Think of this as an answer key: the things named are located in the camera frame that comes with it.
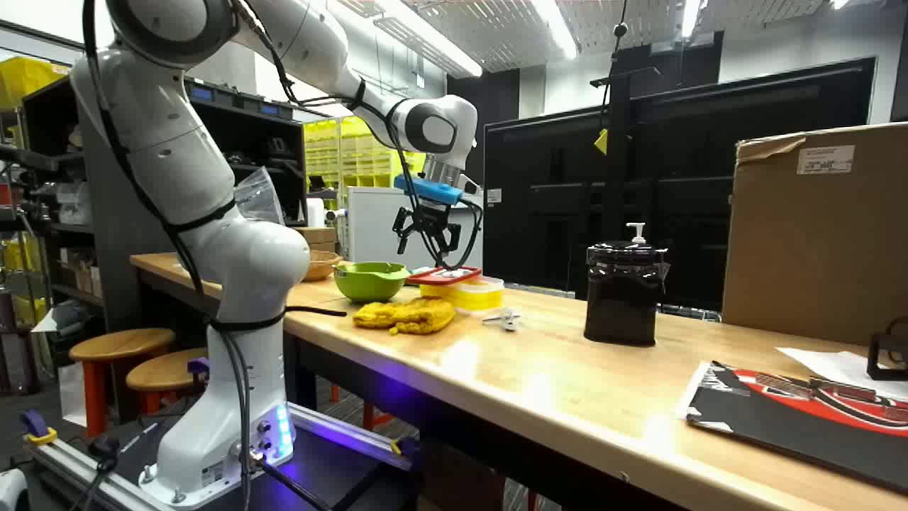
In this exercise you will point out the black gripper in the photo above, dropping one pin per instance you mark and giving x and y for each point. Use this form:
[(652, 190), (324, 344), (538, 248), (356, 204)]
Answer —
[(429, 215)]

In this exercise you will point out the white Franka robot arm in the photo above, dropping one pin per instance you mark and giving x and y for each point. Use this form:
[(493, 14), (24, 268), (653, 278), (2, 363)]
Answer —
[(180, 158)]

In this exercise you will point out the robot base platform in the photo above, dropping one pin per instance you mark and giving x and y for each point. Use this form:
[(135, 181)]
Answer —
[(331, 464)]

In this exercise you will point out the red container lid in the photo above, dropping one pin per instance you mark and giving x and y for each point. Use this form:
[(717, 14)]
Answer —
[(443, 276)]

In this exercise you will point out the green bowl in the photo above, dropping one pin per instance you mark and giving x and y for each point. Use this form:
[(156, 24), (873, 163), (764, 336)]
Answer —
[(369, 282)]

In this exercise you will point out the yellow plastic container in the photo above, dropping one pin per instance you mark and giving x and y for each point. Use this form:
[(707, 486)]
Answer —
[(473, 296)]

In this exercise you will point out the yellow cloth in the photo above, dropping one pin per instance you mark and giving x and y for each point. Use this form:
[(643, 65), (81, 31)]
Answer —
[(412, 315)]

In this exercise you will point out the yellow storage bins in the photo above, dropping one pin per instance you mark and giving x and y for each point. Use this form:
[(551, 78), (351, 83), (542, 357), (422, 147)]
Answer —
[(356, 156)]

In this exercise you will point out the small metal clip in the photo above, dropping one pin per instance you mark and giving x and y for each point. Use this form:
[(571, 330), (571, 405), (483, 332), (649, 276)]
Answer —
[(503, 319)]

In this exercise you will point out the round wooden stool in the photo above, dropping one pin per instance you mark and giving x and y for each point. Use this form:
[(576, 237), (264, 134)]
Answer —
[(117, 344), (166, 373)]

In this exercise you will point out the black storage shelf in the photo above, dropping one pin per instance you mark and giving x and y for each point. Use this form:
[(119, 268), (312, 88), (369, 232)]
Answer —
[(104, 237)]

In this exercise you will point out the large black monitor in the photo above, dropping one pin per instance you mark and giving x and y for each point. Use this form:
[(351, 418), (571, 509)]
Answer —
[(739, 158)]

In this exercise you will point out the large cardboard box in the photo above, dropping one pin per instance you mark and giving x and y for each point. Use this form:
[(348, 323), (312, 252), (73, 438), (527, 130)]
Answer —
[(819, 237)]

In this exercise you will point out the white paper sheet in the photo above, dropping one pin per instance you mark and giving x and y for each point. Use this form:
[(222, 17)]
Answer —
[(826, 363)]

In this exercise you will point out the small black device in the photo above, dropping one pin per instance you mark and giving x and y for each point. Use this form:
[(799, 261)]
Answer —
[(891, 352)]

